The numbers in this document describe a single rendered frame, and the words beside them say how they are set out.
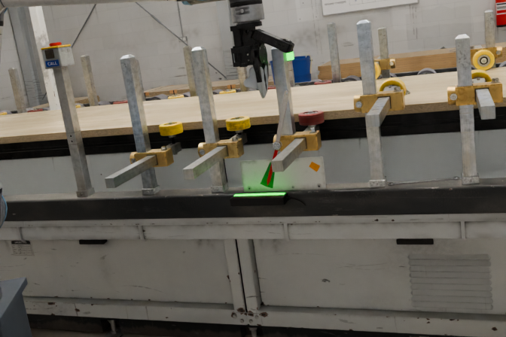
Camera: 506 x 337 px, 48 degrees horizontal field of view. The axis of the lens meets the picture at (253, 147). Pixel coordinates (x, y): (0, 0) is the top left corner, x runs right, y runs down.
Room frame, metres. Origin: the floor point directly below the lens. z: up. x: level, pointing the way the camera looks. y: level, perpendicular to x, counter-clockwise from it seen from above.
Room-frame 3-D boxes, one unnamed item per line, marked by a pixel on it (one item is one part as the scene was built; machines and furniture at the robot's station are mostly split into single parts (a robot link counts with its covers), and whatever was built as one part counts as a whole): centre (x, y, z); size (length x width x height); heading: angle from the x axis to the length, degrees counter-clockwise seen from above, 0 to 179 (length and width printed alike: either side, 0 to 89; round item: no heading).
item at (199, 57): (1.76, 0.12, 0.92); 0.04 x 0.04 x 0.48; 70
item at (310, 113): (1.79, -0.20, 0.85); 0.08 x 0.08 x 0.11
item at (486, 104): (1.46, -0.61, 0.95); 0.50 x 0.04 x 0.04; 160
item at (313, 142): (1.67, -0.13, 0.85); 0.14 x 0.06 x 0.05; 70
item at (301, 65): (7.63, -0.66, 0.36); 0.59 x 0.57 x 0.73; 156
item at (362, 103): (1.58, -0.37, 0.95); 0.14 x 0.06 x 0.05; 70
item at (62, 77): (1.94, 0.60, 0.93); 0.05 x 0.05 x 0.45; 70
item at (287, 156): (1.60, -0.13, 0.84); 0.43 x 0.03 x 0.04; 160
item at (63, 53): (1.94, 0.60, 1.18); 0.07 x 0.07 x 0.08; 70
